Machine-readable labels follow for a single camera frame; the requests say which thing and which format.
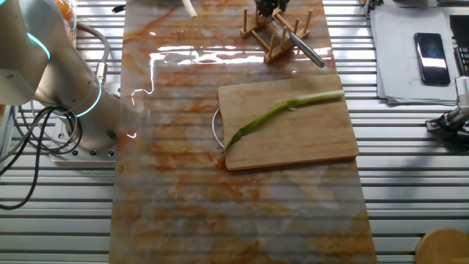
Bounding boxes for wooden knife rack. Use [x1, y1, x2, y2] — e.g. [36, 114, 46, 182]
[240, 1, 314, 65]

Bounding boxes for white paper sheets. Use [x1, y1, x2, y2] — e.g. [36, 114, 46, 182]
[369, 3, 462, 106]

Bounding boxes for black smartphone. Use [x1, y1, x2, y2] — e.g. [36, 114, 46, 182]
[414, 32, 451, 86]

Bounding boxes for clear plastic fruit box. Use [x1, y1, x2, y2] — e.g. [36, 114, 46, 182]
[51, 0, 78, 47]

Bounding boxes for steel cleaver knife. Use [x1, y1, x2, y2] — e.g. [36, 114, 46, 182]
[270, 14, 326, 69]

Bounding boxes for wooden cutting board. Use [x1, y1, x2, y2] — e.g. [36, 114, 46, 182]
[211, 74, 361, 172]

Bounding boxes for orange marble pattern mat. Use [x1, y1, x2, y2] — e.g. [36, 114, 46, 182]
[108, 0, 378, 264]

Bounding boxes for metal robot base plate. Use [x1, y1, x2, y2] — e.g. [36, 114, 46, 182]
[49, 117, 118, 169]

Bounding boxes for long white green leek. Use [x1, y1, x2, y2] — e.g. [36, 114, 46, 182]
[182, 0, 199, 19]

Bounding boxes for wooden mug tree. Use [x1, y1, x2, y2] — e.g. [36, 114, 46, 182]
[415, 227, 469, 264]

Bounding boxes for green scallion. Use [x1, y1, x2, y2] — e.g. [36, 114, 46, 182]
[221, 89, 346, 155]

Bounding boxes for grey flexible hose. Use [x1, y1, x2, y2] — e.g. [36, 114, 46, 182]
[75, 22, 111, 86]

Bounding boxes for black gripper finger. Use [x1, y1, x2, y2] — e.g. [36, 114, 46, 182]
[273, 0, 290, 16]
[255, 0, 274, 18]

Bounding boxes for orange fruit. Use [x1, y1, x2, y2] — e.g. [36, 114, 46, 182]
[54, 0, 74, 21]

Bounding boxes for black keyboard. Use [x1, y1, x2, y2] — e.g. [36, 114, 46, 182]
[453, 45, 469, 78]

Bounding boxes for black base cable bundle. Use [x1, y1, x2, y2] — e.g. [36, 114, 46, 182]
[0, 104, 84, 210]

